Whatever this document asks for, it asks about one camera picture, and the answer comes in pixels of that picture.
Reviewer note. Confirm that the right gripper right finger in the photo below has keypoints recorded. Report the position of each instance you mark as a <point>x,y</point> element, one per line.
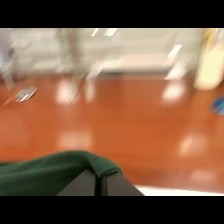
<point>116,186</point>

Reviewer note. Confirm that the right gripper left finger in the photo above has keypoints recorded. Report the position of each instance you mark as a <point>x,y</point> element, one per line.
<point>81,185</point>

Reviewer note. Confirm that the dark green garment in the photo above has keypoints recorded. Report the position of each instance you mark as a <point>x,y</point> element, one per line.
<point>43,173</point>

